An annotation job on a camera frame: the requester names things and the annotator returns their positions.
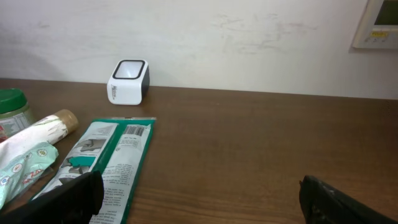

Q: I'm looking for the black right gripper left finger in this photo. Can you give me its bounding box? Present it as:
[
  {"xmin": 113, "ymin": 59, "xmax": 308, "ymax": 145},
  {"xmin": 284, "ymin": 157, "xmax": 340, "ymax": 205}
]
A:
[{"xmin": 1, "ymin": 171, "xmax": 104, "ymax": 224}]

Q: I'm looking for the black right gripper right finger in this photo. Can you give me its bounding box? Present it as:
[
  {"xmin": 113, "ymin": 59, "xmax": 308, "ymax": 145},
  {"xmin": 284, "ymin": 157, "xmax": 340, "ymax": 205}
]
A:
[{"xmin": 299, "ymin": 175, "xmax": 397, "ymax": 224}]

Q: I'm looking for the mint green snack pouch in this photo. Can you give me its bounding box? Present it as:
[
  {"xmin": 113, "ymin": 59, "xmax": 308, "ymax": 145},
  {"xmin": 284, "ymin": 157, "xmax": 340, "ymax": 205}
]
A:
[{"xmin": 1, "ymin": 142, "xmax": 58, "ymax": 208}]

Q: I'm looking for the green 3M gloves packet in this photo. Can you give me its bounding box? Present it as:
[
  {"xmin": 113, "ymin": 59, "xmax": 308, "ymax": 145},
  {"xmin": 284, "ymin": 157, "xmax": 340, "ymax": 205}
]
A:
[{"xmin": 32, "ymin": 118, "xmax": 155, "ymax": 224}]

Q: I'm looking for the white tube gold cap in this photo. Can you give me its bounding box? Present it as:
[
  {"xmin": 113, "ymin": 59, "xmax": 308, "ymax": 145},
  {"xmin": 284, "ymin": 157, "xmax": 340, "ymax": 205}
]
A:
[{"xmin": 1, "ymin": 109, "xmax": 79, "ymax": 169}]

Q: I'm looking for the green lid jar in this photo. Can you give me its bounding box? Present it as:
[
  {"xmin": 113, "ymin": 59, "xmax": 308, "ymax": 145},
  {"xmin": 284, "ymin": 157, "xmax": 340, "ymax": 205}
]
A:
[{"xmin": 1, "ymin": 88, "xmax": 35, "ymax": 142}]

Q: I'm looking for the white barcode scanner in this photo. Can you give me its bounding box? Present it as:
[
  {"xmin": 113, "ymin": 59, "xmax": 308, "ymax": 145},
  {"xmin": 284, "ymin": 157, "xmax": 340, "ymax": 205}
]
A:
[{"xmin": 106, "ymin": 59, "xmax": 150, "ymax": 105}]

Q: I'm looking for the white wall control panel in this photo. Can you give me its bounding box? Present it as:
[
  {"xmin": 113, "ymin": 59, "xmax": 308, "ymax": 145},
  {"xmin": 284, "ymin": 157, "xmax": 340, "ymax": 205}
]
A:
[{"xmin": 352, "ymin": 0, "xmax": 397, "ymax": 49}]

